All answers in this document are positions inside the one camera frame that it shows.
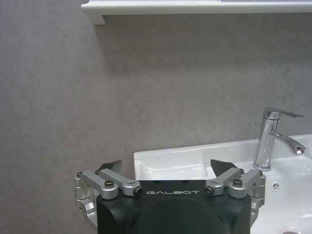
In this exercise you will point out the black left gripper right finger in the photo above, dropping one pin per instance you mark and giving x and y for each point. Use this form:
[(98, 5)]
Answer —
[(231, 179)]

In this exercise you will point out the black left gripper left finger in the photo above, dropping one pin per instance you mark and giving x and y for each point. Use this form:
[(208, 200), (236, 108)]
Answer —
[(97, 181)]

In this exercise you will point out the white ceramic washbasin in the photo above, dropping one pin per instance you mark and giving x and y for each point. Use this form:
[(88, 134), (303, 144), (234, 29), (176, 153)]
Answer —
[(185, 158)]

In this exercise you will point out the chrome basin faucet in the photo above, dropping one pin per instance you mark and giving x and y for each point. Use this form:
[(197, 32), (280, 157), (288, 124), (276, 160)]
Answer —
[(268, 139)]

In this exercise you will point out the chrome basin drain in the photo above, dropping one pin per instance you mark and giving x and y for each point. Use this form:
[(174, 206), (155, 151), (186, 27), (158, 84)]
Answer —
[(290, 230)]

